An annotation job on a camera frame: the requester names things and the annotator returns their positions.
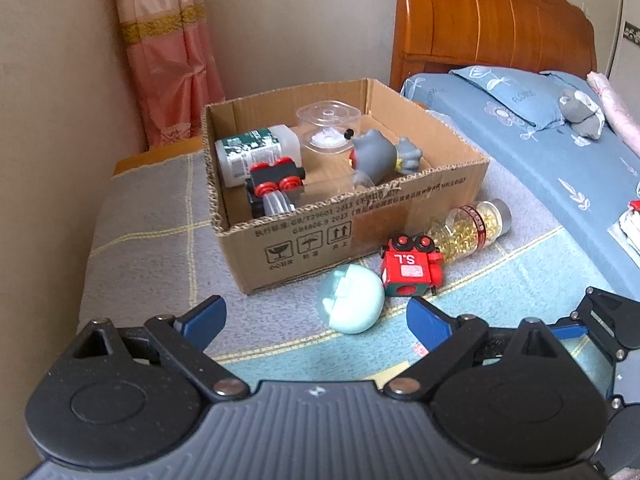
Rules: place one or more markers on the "pink floral quilt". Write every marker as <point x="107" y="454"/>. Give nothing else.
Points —
<point x="617" y="105"/>

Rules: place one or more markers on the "checked grey and teal blanket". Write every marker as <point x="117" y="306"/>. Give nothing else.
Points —
<point x="145" y="240"/>

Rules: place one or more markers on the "cardboard box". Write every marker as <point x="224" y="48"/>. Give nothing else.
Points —
<point x="300" y="240"/>

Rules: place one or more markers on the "clear bottle of yellow capsules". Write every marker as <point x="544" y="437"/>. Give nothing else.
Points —
<point x="470" y="230"/>

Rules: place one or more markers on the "mint green round case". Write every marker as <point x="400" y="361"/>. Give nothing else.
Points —
<point x="352" y="300"/>

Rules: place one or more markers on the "blue floral bed sheet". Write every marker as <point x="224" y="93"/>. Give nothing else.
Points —
<point x="560" y="180"/>

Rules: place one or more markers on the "grey cartoon figure toy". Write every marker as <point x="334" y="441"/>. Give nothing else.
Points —
<point x="375" y="155"/>

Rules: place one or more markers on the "clear plastic container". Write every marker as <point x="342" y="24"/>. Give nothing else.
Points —
<point x="330" y="125"/>

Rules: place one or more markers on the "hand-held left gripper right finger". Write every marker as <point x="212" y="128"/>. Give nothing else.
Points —
<point x="429" y="324"/>

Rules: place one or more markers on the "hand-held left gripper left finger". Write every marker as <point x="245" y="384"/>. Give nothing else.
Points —
<point x="204" y="321"/>

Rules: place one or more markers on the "grey plush toy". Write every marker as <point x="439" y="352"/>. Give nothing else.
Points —
<point x="582" y="115"/>

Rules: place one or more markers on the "black toy train red wheels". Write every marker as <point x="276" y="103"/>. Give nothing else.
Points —
<point x="272" y="180"/>

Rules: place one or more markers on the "pink curtain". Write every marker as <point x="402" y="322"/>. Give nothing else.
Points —
<point x="165" y="60"/>

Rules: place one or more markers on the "wooden side table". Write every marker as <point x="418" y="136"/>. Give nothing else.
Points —
<point x="150" y="157"/>

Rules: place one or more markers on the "blue floral pillow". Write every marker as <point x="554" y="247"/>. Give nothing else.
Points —
<point x="520" y="95"/>

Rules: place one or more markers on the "stack of papers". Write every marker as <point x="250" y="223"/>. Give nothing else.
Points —
<point x="627" y="232"/>

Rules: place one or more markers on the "white jar with green label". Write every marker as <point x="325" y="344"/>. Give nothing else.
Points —
<point x="255" y="152"/>

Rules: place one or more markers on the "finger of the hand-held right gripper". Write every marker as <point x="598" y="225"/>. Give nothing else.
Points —
<point x="607" y="317"/>

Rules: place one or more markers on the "wooden bed headboard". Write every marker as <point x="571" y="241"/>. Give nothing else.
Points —
<point x="490" y="15"/>

